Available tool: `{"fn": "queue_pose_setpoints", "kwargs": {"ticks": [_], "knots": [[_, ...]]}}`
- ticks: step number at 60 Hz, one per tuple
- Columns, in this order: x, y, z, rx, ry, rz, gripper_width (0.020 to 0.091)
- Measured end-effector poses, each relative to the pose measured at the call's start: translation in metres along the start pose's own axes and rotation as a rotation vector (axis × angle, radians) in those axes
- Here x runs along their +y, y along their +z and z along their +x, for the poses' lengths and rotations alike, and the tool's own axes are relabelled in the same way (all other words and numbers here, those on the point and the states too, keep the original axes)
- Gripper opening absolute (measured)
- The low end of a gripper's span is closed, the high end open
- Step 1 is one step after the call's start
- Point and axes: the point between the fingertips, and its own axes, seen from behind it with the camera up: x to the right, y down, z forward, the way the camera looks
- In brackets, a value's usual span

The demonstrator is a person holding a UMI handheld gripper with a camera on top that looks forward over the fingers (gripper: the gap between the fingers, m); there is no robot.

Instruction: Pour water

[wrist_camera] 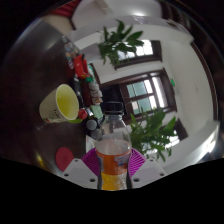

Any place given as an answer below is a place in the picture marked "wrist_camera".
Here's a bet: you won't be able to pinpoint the pale yellow mug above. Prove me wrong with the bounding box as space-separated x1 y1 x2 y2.
38 83 80 124

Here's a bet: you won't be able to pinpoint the red round coaster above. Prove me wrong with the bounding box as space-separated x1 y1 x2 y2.
55 146 75 172

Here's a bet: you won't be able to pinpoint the orange drink bottle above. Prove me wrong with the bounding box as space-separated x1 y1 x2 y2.
94 101 133 192

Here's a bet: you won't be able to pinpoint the small red green toy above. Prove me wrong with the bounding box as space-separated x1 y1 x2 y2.
77 108 89 122

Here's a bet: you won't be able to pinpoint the dark framed window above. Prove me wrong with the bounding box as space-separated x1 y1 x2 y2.
114 39 163 70
166 118 188 148

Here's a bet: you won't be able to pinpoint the red carpeted stairs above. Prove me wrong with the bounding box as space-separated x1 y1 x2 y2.
49 0 81 18

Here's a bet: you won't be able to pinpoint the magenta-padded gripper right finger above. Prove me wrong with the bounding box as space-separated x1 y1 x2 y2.
128 147 167 190

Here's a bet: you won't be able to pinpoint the green flat box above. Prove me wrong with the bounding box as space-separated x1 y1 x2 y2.
89 104 104 119

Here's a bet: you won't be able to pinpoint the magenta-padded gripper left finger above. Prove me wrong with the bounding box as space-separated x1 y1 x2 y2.
61 147 101 190

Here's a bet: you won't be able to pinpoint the white printed leaflet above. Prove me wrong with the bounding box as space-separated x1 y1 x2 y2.
84 134 98 155

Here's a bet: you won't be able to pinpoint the large potted plant white pot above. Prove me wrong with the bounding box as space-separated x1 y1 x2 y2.
129 108 178 163

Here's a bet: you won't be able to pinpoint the dark wooden glazed door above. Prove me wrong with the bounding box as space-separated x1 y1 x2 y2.
99 68 178 124

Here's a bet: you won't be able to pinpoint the small potted plant white pot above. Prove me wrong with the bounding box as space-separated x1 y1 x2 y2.
79 19 145 66

